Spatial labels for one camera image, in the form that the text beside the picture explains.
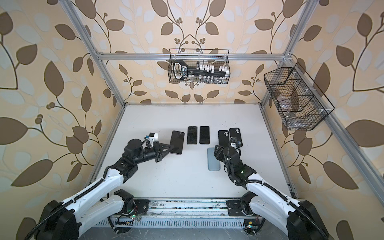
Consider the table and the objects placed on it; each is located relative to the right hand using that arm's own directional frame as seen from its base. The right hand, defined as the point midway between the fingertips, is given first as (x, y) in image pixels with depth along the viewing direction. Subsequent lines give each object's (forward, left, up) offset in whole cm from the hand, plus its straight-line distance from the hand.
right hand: (219, 149), depth 84 cm
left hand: (-4, +23, +11) cm, 26 cm away
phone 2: (+17, +16, -10) cm, 25 cm away
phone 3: (+17, +7, -10) cm, 21 cm away
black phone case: (+19, -15, -11) cm, 27 cm away
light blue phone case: (-4, +2, -11) cm, 12 cm away
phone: (+2, +23, +8) cm, 25 cm away
